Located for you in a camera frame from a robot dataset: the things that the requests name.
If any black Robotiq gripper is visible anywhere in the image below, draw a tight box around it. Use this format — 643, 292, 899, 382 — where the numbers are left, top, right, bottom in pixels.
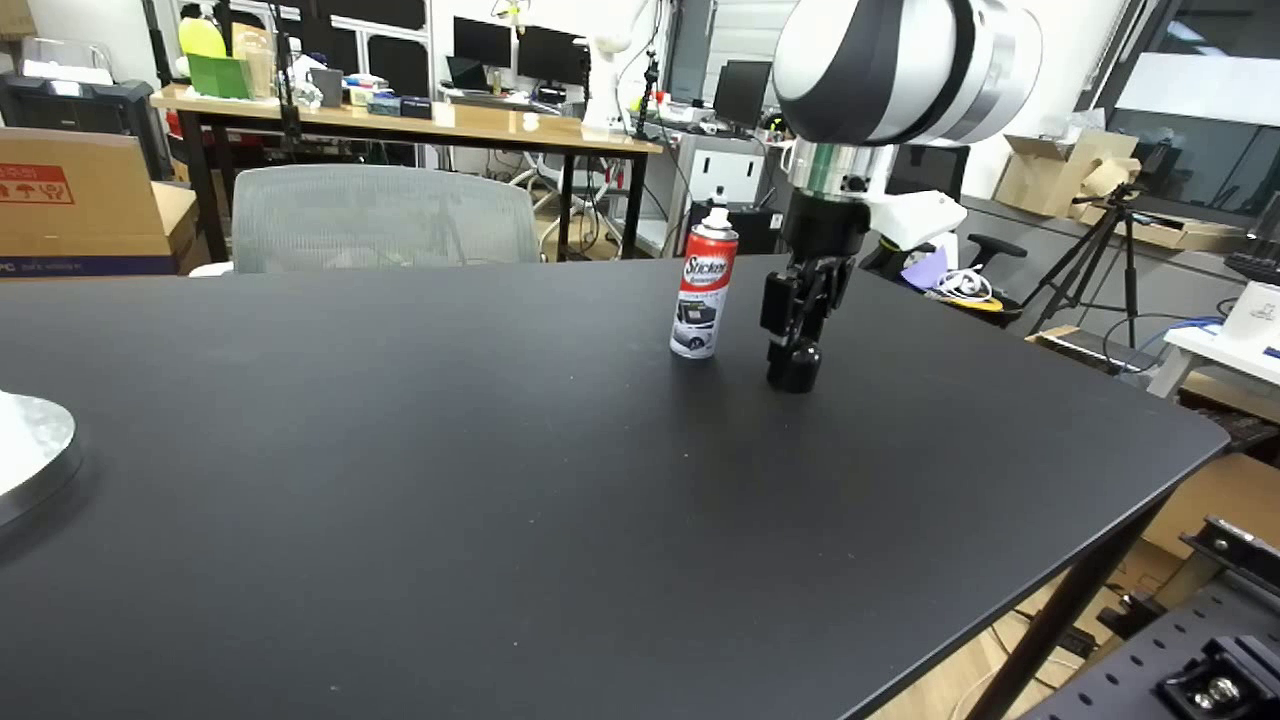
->
756, 194, 871, 360

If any red white spray can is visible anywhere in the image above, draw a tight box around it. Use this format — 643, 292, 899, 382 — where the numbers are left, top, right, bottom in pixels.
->
664, 202, 743, 365

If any white equipment cabinet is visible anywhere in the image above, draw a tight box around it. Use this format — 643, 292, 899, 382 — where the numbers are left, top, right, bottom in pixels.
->
683, 145, 773, 213

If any open cardboard box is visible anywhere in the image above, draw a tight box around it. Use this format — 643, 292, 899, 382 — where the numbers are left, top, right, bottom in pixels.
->
992, 129, 1144, 223

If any black computer monitor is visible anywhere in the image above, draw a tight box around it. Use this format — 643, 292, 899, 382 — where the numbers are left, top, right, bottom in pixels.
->
449, 11, 519, 72
514, 26, 593, 94

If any long wooden desk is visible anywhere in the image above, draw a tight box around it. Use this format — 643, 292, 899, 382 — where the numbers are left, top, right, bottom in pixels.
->
154, 84, 666, 266

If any grey mesh office chair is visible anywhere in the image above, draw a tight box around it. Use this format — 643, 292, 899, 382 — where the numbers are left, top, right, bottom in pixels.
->
226, 162, 545, 278

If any black rounded panel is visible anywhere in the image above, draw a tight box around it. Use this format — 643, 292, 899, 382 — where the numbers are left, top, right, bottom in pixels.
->
326, 0, 431, 32
364, 32, 431, 101

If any yellow green folder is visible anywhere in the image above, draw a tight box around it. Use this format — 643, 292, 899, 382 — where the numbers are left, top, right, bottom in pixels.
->
174, 11, 257, 101

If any cardboard box with red label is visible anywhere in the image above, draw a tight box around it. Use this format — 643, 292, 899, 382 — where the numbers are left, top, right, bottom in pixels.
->
0, 124, 205, 280

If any clear acrylic plate with bolts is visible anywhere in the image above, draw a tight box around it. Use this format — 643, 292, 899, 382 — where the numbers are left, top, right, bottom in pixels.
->
0, 389, 79, 503

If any black tripod with camera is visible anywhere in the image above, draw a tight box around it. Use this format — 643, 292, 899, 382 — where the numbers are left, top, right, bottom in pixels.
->
1018, 182, 1150, 354

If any black perforated breadboard mount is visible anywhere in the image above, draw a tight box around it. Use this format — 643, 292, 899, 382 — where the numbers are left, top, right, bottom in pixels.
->
1025, 518, 1280, 720

